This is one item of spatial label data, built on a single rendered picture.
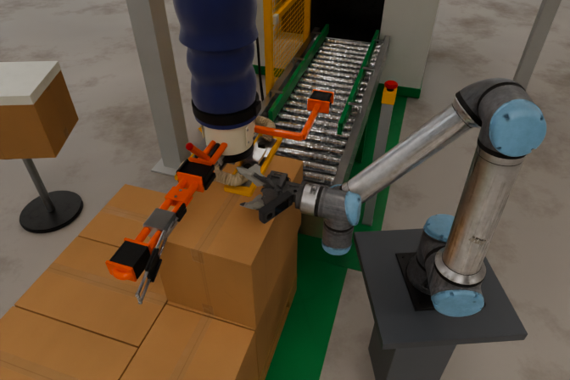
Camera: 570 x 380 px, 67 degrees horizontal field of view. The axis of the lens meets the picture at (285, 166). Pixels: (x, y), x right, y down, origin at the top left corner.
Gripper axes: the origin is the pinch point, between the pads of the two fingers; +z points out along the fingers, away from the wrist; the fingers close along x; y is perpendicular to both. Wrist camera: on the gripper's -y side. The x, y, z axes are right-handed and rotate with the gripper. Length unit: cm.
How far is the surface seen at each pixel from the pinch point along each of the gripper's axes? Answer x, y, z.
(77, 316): -70, -21, 66
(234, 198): -30.3, 24.3, 13.6
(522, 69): -102, 344, -145
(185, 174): 3.0, -2.0, 15.7
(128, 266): 2.5, -36.6, 12.5
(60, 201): -121, 72, 173
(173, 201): -1.1, -10.0, 15.9
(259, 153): -7.9, 28.1, 3.4
